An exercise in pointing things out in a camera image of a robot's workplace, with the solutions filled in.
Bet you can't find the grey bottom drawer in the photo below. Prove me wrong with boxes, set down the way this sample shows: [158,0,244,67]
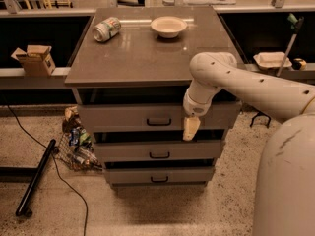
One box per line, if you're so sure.
[103,166,215,185]

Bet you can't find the grey drawer cabinet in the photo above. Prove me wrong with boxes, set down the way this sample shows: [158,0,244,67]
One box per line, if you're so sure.
[64,6,253,190]

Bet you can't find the yellow tape measure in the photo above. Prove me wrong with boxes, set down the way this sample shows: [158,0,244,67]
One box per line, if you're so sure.
[292,58,307,70]

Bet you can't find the grey middle drawer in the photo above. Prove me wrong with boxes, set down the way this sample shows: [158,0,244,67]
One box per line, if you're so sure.
[94,140,223,162]

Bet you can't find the grey top drawer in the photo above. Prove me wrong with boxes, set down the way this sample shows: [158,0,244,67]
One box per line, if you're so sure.
[78,102,240,133]

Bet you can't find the open cardboard box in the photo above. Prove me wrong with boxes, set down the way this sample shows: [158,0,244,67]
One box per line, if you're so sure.
[11,45,55,77]

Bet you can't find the white paper bowl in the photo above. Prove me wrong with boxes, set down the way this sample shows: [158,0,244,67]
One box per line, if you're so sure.
[151,16,188,38]

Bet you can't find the grabber reacher tool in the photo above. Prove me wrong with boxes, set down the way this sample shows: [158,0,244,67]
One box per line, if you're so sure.
[249,13,305,129]

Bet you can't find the wire basket with trash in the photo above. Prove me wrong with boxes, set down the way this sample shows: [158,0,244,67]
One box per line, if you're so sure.
[55,106,101,171]

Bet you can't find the black floor cable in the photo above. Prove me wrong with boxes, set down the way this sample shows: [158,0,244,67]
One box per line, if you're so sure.
[0,93,90,236]

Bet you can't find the black metal table leg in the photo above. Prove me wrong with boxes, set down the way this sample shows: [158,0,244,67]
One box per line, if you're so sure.
[0,139,56,217]

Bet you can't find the grey drawer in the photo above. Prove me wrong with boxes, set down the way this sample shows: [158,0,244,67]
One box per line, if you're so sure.
[103,166,215,185]
[94,140,223,162]
[78,102,240,133]

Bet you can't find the white foam food tray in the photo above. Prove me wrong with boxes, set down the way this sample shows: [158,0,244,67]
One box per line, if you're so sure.
[253,52,292,70]

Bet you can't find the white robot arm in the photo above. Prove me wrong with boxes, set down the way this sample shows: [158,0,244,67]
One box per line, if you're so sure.
[183,52,315,236]

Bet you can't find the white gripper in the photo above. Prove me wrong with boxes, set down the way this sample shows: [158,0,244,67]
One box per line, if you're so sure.
[183,92,212,141]

